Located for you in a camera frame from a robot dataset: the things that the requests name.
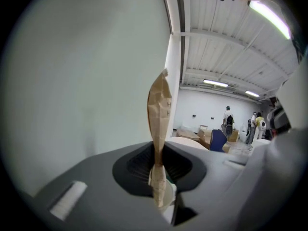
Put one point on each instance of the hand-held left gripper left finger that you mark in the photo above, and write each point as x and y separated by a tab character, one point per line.
96	177

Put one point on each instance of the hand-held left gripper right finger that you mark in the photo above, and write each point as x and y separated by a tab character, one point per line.
211	177

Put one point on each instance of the small beige object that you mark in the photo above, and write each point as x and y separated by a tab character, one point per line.
158	119

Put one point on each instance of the blue chair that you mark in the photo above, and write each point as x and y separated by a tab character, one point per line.
217	139

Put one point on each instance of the large cardboard box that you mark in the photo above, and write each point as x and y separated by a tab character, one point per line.
202	136

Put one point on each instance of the ceiling tube lamp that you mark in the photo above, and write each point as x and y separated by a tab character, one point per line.
269	16
215	82
252	93

